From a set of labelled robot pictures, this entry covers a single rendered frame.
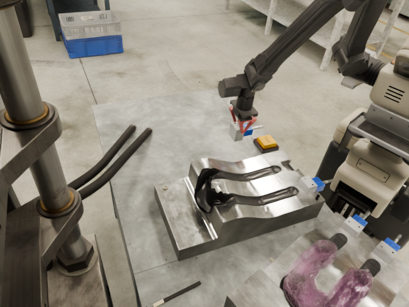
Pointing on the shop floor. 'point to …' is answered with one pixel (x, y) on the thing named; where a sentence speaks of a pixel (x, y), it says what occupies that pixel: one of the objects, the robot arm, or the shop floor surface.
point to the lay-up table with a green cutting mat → (327, 33)
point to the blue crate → (94, 45)
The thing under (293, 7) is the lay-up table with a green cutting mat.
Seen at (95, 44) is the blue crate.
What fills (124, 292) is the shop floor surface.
